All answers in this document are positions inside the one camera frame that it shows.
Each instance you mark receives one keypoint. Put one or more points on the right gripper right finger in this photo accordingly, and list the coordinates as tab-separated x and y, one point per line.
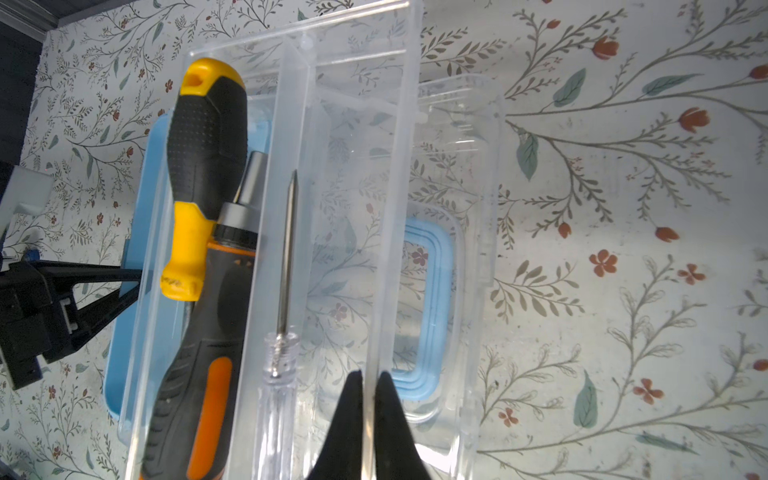
396	456

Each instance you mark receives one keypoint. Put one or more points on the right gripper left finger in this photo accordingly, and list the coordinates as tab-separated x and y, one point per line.
341	455

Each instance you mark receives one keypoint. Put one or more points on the floral table mat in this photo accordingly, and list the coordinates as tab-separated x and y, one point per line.
625	331

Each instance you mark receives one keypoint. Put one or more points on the clear handle screwdriver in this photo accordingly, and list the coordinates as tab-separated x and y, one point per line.
277	402

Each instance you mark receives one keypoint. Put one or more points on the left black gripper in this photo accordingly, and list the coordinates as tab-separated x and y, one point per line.
40	316

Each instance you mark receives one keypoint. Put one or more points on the light blue plastic tool box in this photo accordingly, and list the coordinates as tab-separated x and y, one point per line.
394	241

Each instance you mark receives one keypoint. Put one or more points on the black orange screwdriver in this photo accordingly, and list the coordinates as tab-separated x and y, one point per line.
189	434

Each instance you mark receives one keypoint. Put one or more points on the yellow black stubby screwdriver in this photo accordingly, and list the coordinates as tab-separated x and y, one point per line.
206	155

